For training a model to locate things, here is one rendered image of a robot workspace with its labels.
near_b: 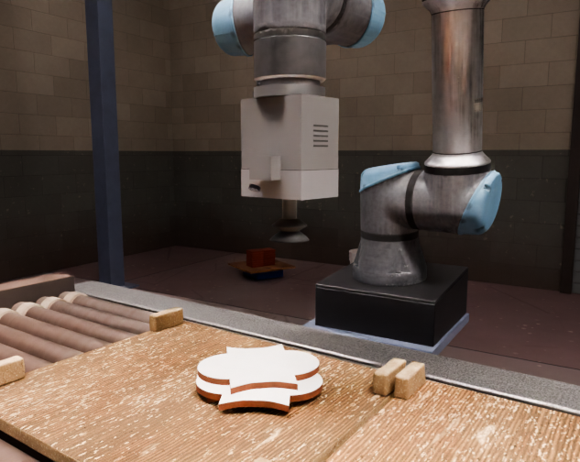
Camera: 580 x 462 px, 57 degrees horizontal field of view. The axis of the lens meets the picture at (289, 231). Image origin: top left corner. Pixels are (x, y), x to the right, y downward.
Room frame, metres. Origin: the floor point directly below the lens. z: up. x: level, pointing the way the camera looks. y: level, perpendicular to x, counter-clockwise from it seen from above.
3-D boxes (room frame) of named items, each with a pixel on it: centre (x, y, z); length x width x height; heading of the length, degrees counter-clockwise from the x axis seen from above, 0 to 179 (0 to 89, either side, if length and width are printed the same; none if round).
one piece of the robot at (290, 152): (0.57, 0.01, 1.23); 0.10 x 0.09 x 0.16; 140
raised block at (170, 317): (0.84, 0.20, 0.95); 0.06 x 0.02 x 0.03; 145
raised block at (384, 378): (0.61, -0.12, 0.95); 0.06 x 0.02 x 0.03; 145
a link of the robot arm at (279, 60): (0.58, 0.00, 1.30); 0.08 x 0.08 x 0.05
